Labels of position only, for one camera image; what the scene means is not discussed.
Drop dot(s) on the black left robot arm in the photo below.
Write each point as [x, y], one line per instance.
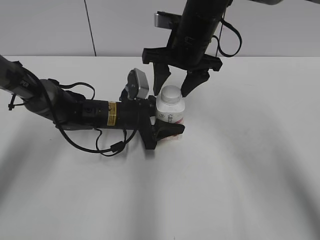
[71, 111]

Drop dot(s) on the white screw cap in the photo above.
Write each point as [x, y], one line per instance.
[171, 94]

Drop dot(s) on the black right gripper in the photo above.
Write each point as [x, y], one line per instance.
[185, 50]

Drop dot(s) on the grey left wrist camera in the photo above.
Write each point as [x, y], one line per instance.
[137, 86]

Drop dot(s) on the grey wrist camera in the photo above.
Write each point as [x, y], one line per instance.
[137, 86]
[165, 20]

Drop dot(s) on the white yogurt drink bottle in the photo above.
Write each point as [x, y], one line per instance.
[170, 112]

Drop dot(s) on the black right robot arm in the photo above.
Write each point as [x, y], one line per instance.
[203, 15]

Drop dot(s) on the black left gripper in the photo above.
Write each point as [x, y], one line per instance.
[130, 115]

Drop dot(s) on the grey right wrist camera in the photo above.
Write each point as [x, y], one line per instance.
[165, 20]

